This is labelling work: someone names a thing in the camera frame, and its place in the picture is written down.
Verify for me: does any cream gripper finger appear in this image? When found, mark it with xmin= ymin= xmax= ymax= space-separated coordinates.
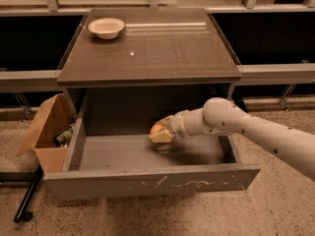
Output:
xmin=149 ymin=129 xmax=173 ymax=144
xmin=157 ymin=115 xmax=173 ymax=127

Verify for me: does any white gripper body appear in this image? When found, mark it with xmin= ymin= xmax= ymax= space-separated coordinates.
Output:
xmin=167 ymin=110 xmax=191 ymax=140

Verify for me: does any orange fruit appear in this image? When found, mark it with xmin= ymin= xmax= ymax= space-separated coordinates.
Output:
xmin=150 ymin=124 xmax=163 ymax=135

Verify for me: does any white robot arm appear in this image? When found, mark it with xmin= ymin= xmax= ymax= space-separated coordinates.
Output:
xmin=149 ymin=97 xmax=315 ymax=180

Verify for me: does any open grey top drawer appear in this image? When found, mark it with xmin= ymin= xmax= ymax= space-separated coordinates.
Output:
xmin=45 ymin=87 xmax=260 ymax=200

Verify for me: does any dark cabinet with glass top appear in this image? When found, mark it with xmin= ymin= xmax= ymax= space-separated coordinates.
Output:
xmin=58 ymin=8 xmax=240 ymax=136

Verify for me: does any green snack bag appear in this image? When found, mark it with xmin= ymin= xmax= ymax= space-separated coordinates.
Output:
xmin=53 ymin=125 xmax=73 ymax=148

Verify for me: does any white bowl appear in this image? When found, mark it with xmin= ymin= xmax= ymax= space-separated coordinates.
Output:
xmin=88 ymin=18 xmax=125 ymax=39

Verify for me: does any cardboard box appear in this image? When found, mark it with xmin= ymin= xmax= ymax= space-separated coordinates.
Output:
xmin=17 ymin=93 xmax=76 ymax=173

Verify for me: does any black metal stand leg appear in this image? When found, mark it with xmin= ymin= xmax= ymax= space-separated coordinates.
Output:
xmin=0 ymin=165 xmax=43 ymax=223

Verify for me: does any grey horizontal rail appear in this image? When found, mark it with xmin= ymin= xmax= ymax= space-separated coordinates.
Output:
xmin=0 ymin=63 xmax=315 ymax=92

